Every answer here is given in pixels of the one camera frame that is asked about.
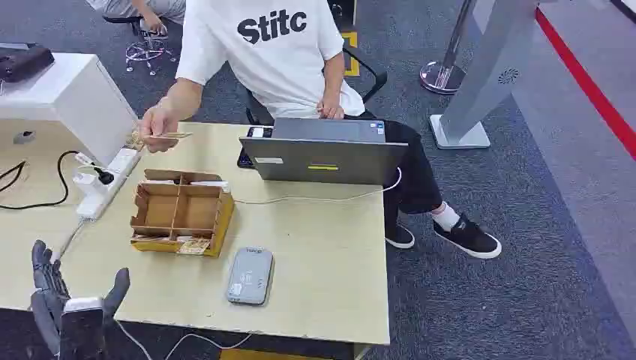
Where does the white laptop cable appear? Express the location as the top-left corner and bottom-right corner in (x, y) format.
(233, 167), (403, 206)

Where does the pale card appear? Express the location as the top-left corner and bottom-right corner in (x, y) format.
(144, 130), (194, 140)

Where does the black phone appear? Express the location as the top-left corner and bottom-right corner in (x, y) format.
(236, 126), (275, 170)

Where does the white power strip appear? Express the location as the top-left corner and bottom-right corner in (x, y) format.
(75, 147), (143, 221)

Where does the wooden card box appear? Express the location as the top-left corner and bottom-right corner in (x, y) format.
(129, 169), (236, 259)

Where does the thin black cable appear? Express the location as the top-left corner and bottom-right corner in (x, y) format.
(0, 160), (29, 194)

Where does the white card in box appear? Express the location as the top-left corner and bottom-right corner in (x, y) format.
(190, 179), (233, 194)

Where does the grey laptop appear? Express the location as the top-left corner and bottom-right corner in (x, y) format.
(238, 117), (410, 188)

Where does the grey kiosk stand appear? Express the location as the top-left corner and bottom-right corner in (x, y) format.
(429, 0), (545, 151)

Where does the background person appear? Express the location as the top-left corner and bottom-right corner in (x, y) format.
(85, 0), (188, 37)

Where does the white power adapter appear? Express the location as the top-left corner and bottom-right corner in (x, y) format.
(73, 170), (104, 198)

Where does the black power cable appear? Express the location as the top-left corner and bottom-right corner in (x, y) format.
(0, 149), (82, 212)

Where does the seated person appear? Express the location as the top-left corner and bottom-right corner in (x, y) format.
(139, 0), (503, 260)

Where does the person's right hand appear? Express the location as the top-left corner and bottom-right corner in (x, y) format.
(139, 101), (181, 154)

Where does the white power strip cord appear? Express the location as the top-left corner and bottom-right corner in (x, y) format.
(51, 218), (86, 260)

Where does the chrome stanchion post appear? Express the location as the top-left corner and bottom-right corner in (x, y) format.
(419, 0), (479, 96)

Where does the printed card in box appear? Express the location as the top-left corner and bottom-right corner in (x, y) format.
(176, 237), (212, 257)

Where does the person's left hand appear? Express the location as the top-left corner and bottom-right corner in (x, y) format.
(316, 93), (345, 121)

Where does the chrome office chair base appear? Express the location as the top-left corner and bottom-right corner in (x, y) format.
(101, 14), (179, 77)

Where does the black case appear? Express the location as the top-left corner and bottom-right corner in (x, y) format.
(0, 43), (56, 84)

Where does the black office chair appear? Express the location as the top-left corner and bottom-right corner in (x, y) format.
(244, 45), (389, 126)

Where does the grey card reader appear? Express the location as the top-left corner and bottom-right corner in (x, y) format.
(226, 247), (275, 307)

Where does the person's hand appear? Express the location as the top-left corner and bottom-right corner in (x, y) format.
(139, 101), (181, 154)
(316, 93), (345, 121)

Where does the white cable under table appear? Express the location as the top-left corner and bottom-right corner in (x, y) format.
(115, 320), (254, 360)

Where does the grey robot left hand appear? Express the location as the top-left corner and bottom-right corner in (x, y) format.
(29, 239), (131, 360)

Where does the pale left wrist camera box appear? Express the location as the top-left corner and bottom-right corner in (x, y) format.
(62, 296), (105, 315)

